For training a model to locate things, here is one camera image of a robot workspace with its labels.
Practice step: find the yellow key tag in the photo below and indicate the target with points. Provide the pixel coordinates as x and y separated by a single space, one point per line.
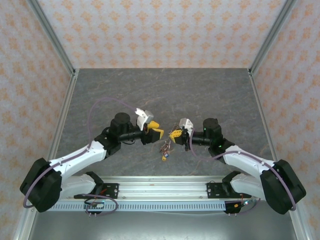
164 158

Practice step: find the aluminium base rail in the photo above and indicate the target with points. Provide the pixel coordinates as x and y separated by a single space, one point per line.
162 190

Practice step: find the aluminium frame post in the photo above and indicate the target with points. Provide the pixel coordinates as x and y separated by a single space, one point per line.
273 32
51 32

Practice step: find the aluminium table side rail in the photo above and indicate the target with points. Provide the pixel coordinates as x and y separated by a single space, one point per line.
262 112
63 112

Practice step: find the large round metal keyring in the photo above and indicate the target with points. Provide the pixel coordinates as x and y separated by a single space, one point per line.
167 147

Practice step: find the small controller board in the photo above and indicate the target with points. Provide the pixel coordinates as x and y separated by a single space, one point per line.
231 208
96 205

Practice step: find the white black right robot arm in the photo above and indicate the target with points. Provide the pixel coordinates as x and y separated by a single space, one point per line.
247 160

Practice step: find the grey metal front panel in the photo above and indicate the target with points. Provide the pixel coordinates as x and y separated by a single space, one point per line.
162 227

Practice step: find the black mount plate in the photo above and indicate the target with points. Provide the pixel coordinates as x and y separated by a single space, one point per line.
112 187
212 191

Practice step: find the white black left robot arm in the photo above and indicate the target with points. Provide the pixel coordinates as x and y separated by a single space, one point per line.
75 160

